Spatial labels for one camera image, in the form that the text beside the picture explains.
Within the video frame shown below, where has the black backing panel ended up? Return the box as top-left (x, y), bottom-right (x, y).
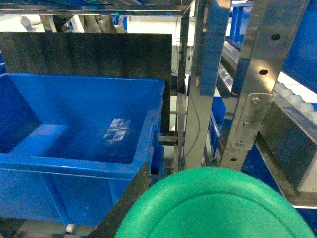
top-left (0, 32), bottom-right (172, 132)

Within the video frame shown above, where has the steel corner bracket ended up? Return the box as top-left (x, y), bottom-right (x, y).
top-left (232, 93), bottom-right (273, 150)

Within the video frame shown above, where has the green mushroom push button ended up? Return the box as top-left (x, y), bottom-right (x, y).
top-left (116, 167), bottom-right (315, 238)

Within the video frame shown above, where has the white roller track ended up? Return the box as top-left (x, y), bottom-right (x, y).
top-left (274, 82), bottom-right (317, 125)

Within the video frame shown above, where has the blue bin left upper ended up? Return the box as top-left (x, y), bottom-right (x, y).
top-left (0, 73), bottom-right (165, 226)

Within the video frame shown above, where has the perforated steel shelf upright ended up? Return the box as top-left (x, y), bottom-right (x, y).
top-left (219, 0), bottom-right (309, 171)

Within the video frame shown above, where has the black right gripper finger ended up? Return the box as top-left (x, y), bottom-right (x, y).
top-left (88, 162), bottom-right (152, 238)

